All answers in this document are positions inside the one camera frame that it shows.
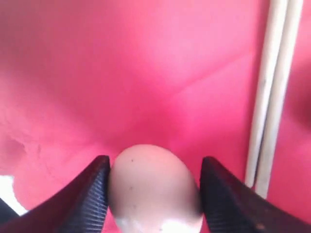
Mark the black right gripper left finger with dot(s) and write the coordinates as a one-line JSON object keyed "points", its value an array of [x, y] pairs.
{"points": [[80, 207]]}

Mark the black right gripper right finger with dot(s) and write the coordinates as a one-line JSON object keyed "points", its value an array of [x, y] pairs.
{"points": [[231, 207]]}

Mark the brown egg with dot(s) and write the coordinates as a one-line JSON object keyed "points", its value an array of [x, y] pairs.
{"points": [[152, 191]]}

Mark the red table cloth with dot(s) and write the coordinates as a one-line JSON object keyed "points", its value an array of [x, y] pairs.
{"points": [[84, 78]]}

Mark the lower wooden chopstick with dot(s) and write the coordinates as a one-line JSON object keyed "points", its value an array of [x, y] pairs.
{"points": [[277, 97]]}

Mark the wooden chopstick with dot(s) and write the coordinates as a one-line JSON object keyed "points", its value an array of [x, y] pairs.
{"points": [[277, 97], [270, 50]]}

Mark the upper wooden chopstick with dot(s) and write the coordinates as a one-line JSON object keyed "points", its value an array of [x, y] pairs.
{"points": [[270, 50]]}

